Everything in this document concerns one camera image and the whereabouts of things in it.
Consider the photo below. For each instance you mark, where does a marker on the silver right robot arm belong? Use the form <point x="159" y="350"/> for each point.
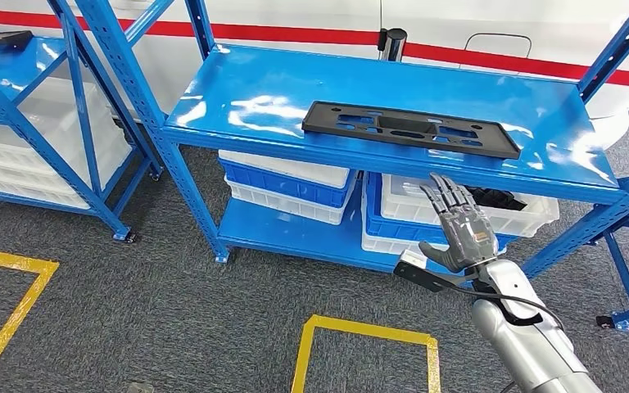
<point x="531" y="347"/>

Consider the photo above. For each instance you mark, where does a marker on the black ribbed curved part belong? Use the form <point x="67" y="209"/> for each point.
<point x="501" y="199"/>

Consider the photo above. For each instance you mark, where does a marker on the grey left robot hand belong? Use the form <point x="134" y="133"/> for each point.
<point x="140" y="388"/>

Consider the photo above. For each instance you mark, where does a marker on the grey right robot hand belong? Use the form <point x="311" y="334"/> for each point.
<point x="469" y="233"/>

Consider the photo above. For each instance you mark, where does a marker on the blue plastic crate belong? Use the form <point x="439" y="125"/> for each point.
<point x="271" y="184"/>
<point x="371" y="217"/>

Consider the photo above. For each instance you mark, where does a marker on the black cylindrical post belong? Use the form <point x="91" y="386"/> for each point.
<point x="393" y="43"/>

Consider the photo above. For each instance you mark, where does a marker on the black plastic part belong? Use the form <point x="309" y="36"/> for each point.
<point x="325" y="122"/>
<point x="0" y="39"/>

